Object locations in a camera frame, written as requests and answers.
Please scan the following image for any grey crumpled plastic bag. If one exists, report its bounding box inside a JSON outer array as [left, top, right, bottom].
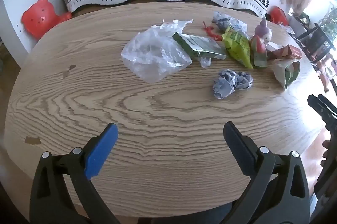
[[212, 11, 248, 36]]

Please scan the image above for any red bear-shaped chair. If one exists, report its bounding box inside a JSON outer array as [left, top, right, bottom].
[[21, 0, 72, 40]]

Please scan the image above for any yellow-green snack packet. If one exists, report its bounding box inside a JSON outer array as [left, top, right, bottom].
[[222, 26, 254, 69]]

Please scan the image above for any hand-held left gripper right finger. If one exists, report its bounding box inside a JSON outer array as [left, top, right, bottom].
[[223, 121, 311, 224]]

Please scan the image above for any person's right hand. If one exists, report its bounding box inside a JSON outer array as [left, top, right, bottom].
[[322, 139, 331, 167]]

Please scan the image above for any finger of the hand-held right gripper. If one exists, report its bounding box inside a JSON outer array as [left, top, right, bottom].
[[318, 94, 337, 114], [308, 95, 333, 120]]

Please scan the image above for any green and white cigarette box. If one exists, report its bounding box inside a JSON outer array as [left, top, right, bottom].
[[172, 32, 228, 59]]

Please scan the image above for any red twisted wrapper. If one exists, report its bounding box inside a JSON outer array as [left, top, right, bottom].
[[202, 21, 223, 41]]

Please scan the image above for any crumpled grey paper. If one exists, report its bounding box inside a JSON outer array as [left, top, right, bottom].
[[233, 72, 254, 91], [213, 69, 236, 100]]

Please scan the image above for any small red box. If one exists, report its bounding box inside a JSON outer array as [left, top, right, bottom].
[[267, 44, 303, 61]]

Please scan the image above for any green and white snack packet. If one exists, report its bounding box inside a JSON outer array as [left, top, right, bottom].
[[272, 59, 301, 90]]

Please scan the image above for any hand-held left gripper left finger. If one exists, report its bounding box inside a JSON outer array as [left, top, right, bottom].
[[29, 123, 122, 224]]

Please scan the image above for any white cabinet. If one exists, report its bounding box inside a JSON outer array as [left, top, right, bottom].
[[0, 0, 67, 68]]

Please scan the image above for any clear plastic bag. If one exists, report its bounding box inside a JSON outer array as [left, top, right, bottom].
[[121, 19, 194, 83]]

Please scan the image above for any black chair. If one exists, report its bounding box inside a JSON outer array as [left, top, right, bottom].
[[288, 22, 337, 64]]

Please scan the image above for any green potted plant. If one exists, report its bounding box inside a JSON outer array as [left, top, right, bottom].
[[318, 7, 337, 37]]

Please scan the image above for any red plastic chair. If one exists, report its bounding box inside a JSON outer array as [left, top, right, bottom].
[[269, 6, 289, 26]]

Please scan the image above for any pink doll figurine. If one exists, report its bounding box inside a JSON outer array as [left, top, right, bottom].
[[249, 17, 274, 69]]

